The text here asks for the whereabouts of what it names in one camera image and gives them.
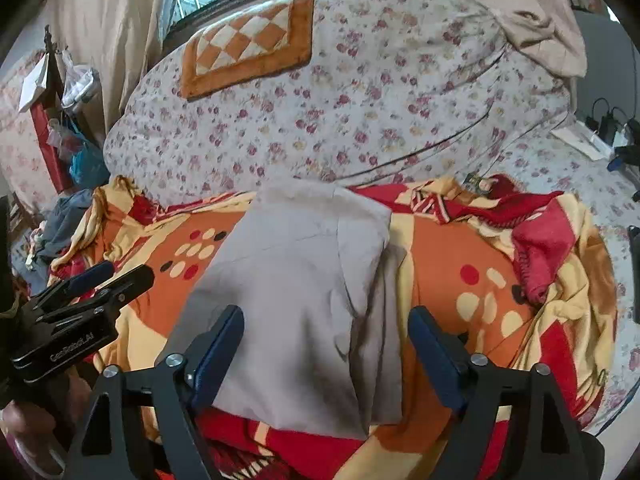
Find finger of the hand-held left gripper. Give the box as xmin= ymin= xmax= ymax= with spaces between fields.
xmin=35 ymin=264 xmax=155 ymax=323
xmin=30 ymin=260 xmax=116 ymax=311

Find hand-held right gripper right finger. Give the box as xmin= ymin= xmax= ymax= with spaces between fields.
xmin=407 ymin=306 xmax=606 ymax=480

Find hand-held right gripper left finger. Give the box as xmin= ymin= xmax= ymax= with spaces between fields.
xmin=62 ymin=305 xmax=246 ymax=480

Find beige garment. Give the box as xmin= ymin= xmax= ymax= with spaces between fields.
xmin=167 ymin=180 xmax=406 ymax=441

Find grey blue clothes pile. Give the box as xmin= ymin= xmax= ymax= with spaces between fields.
xmin=30 ymin=190 xmax=96 ymax=266

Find person's left hand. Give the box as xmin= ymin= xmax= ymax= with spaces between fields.
xmin=0 ymin=372 xmax=96 ymax=461

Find orange red patterned blanket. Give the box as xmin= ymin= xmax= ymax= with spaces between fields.
xmin=50 ymin=175 xmax=618 ymax=480

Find blue plastic bag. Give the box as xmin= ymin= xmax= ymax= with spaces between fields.
xmin=70 ymin=125 xmax=108 ymax=191

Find red knitted garment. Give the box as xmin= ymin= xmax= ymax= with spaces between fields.
xmin=470 ymin=175 xmax=581 ymax=306

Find small printed packet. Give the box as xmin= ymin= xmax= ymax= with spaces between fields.
xmin=462 ymin=172 xmax=493 ymax=196

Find white plastic bag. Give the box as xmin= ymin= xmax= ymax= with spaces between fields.
xmin=60 ymin=60 xmax=98 ymax=111

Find white hanging paper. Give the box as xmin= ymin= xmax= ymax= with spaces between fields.
xmin=19 ymin=52 xmax=51 ymax=113

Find beige curtain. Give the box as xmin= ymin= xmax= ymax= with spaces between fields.
xmin=45 ymin=0 xmax=181 ymax=131

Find floral quilt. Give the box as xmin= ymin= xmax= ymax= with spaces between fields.
xmin=102 ymin=0 xmax=573 ymax=206

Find orange checkered pillow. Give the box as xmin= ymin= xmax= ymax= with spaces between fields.
xmin=180 ymin=0 xmax=317 ymax=100

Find beige cloth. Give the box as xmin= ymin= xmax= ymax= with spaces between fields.
xmin=380 ymin=0 xmax=588 ymax=78

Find black chargers with cables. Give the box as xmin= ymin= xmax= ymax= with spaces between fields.
xmin=585 ymin=100 xmax=640 ymax=171

